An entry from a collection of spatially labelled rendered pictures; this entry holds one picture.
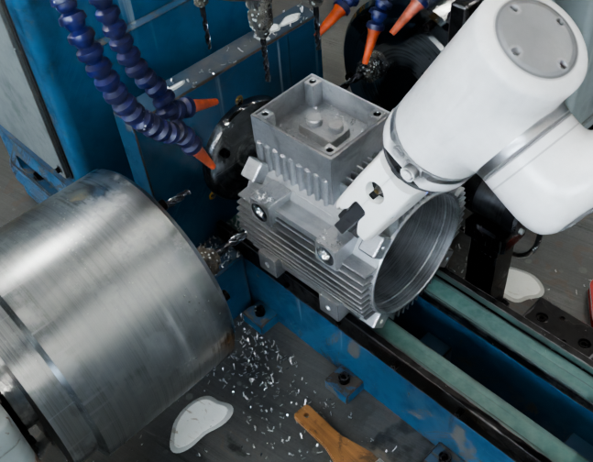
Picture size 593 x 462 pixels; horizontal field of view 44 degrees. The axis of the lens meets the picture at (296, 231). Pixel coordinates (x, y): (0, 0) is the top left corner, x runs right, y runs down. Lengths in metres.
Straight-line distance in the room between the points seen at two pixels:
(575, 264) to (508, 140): 0.65
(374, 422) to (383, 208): 0.40
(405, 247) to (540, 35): 0.47
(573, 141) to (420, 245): 0.42
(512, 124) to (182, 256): 0.34
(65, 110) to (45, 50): 0.08
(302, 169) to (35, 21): 0.33
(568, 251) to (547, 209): 0.64
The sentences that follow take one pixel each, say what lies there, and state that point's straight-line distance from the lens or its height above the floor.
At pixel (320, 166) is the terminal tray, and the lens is 0.78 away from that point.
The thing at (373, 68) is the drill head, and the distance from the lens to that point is 1.02.
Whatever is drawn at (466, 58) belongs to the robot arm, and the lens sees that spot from 0.51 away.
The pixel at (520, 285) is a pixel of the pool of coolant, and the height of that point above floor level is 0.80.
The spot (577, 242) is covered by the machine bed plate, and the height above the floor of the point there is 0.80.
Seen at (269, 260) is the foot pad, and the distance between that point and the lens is 0.89.
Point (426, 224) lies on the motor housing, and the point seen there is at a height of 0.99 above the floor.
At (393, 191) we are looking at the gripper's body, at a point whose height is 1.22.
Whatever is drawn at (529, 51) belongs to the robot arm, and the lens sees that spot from 0.50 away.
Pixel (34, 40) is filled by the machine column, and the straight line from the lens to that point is 0.90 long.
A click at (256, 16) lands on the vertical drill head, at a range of 0.74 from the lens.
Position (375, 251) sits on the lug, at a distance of 0.76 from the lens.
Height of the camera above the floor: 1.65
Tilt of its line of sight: 47 degrees down
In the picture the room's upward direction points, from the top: 6 degrees counter-clockwise
